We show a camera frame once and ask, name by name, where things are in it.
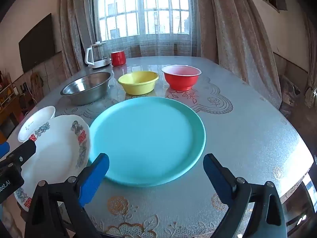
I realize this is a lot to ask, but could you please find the stainless steel bowl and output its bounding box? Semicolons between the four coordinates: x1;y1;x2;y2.
60;71;114;105

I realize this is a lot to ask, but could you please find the white patterned plate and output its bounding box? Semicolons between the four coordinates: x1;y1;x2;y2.
13;115;91;212

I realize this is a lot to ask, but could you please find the teal plate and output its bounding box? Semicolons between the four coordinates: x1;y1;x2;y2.
89;97;206;187

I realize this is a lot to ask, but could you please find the red plastic bowl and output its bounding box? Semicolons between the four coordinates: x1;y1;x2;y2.
161;65;202;91

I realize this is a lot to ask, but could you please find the red mug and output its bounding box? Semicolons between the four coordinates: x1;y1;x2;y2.
111;51;127;66

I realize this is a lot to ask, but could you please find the beige door curtain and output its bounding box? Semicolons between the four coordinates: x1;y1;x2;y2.
305;13;317;90

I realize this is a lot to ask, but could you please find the wooden shelf cabinet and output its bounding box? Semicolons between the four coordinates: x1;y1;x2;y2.
0;72;26;139

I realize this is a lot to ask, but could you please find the barred window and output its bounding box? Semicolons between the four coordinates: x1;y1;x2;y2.
95;0;196;40

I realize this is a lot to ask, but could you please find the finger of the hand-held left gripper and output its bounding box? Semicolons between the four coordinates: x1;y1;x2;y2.
5;139;37;166
0;142;11;158

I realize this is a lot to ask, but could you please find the wall television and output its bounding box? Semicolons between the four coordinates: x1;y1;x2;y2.
19;13;55;73

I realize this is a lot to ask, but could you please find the yellow bowl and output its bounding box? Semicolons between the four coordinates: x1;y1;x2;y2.
118;71;159;95

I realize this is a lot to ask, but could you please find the small white plate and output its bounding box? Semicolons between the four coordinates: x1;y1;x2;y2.
18;106;56;142

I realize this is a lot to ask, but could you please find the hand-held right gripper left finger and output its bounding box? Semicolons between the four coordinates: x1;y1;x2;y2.
25;152;110;238

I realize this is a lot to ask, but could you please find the white glass kettle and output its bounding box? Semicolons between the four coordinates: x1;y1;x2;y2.
85;41;111;69

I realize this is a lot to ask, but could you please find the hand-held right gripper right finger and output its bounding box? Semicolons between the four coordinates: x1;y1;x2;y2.
203;153;288;238

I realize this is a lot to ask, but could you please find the sheer white curtain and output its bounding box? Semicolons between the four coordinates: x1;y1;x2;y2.
95;0;201;58

